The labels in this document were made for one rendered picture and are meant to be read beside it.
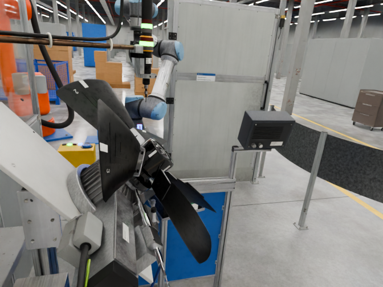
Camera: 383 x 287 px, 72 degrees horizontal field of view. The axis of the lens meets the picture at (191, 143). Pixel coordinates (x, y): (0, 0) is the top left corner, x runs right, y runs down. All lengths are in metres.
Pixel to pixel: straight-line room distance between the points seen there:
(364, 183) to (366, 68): 8.24
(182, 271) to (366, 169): 1.58
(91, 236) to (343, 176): 2.17
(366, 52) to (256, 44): 7.68
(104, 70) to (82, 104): 9.30
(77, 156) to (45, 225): 0.50
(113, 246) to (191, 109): 2.35
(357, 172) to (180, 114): 1.70
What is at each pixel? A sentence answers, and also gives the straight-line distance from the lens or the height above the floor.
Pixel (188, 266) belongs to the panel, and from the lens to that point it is 1.87.
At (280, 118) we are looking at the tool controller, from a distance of 1.51.
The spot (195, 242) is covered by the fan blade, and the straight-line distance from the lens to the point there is 0.81.
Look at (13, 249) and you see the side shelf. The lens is 1.16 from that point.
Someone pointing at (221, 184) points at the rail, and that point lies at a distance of 1.54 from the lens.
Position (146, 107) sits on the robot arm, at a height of 1.20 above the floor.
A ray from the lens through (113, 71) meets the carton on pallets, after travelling 10.20.
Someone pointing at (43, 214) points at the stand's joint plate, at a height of 1.07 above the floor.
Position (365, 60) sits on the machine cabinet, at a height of 1.58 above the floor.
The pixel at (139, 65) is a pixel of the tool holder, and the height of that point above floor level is 1.49.
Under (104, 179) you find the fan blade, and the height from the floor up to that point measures 1.29.
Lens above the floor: 1.56
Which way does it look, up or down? 20 degrees down
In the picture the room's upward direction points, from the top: 4 degrees clockwise
